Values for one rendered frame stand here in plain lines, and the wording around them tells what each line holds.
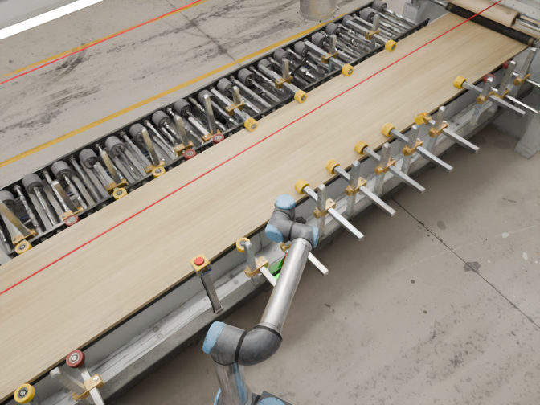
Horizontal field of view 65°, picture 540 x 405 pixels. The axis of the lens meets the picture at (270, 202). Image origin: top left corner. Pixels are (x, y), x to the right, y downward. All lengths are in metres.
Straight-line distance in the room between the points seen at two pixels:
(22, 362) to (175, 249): 0.90
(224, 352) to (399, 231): 2.30
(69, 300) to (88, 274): 0.16
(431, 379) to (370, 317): 0.53
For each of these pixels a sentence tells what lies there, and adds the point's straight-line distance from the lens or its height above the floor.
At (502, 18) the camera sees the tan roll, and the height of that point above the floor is 1.05.
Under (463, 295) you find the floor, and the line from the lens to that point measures 3.40.
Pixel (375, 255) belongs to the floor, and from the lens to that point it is 3.40.
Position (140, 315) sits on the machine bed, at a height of 0.78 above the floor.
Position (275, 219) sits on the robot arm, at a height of 1.37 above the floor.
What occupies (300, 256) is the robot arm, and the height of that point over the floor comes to 1.38.
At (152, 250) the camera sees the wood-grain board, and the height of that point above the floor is 0.90.
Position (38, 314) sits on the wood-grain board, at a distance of 2.55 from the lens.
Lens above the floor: 2.88
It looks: 52 degrees down
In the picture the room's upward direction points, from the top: 6 degrees counter-clockwise
